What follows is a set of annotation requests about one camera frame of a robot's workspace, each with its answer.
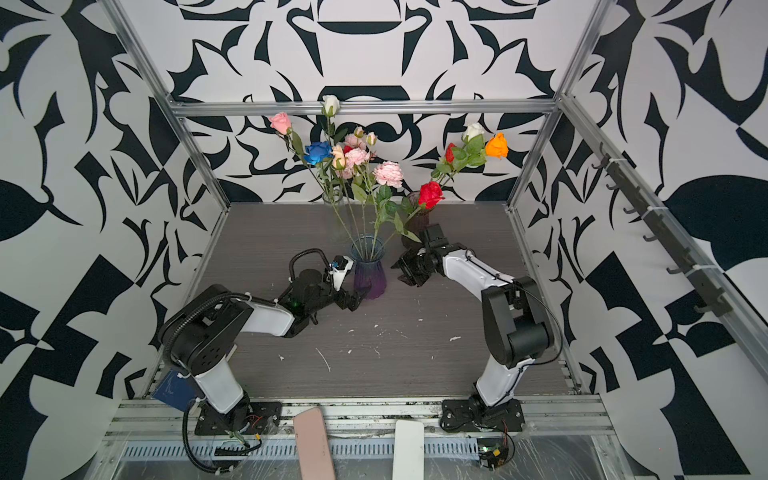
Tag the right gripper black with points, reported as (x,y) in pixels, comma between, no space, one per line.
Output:
(406,262)

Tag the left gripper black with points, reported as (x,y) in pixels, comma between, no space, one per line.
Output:
(355,301)

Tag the dark red glass vase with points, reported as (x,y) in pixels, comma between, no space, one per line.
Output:
(416,216)

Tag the blue purple glass vase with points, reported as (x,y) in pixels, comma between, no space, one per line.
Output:
(369,277)

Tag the white rose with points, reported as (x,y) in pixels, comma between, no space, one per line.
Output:
(330,108)
(470,153)

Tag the cream peach rose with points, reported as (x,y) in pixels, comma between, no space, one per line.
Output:
(337,163)

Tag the pink spray roses stem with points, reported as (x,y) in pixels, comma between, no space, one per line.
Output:
(357,139)

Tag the orange rose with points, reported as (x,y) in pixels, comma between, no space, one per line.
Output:
(496,147)

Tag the pink carnation stem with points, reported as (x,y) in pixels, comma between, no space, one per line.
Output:
(382,181)

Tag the clear glass vase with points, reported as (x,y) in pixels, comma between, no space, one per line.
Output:
(333,196)

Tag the pink rose single stem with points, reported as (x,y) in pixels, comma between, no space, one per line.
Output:
(283,127)

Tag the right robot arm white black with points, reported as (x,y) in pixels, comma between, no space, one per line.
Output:
(517,324)

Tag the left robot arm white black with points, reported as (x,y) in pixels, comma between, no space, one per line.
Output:
(196,343)

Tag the blue book yellow label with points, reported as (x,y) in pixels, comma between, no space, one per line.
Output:
(175,391)

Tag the pink flat paddle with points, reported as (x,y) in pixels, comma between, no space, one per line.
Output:
(313,450)

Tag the white flat paddle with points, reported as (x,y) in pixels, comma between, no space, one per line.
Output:
(409,451)

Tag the small circuit board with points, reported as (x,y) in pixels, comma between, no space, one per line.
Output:
(495,453)

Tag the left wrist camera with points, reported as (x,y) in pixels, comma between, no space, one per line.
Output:
(340,267)

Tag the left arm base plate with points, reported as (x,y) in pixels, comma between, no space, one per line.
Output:
(247,419)

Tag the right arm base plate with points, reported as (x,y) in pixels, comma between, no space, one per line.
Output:
(472,415)

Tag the aluminium frame rail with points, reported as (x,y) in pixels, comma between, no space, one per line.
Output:
(370,107)

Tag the wall hook rack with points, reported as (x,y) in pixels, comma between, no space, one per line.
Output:
(666,230)

